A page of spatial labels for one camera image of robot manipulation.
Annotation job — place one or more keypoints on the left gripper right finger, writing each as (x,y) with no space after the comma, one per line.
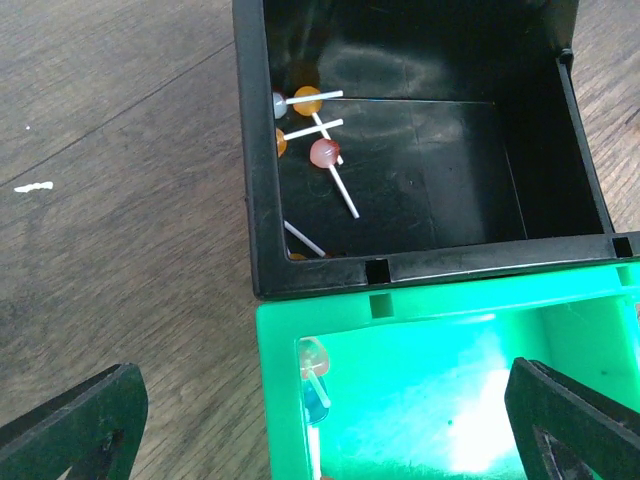
(565,430)

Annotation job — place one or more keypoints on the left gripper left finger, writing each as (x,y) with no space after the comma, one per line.
(91,431)

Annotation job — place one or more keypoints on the green bin with lollipop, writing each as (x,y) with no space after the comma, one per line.
(417,375)

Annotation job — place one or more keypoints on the blue lollipop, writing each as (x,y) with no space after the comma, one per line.
(315,411)

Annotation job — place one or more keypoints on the pink heart lollipop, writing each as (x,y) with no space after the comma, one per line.
(314,363)

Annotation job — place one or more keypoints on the black plastic bin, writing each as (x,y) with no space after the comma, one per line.
(462,146)

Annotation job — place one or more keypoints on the orange lollipop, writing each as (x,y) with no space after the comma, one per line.
(308,108)
(282,138)

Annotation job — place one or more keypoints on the red lollipop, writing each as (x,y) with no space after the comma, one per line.
(324,154)

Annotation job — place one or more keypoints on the white lollipop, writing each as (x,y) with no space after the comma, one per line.
(282,104)

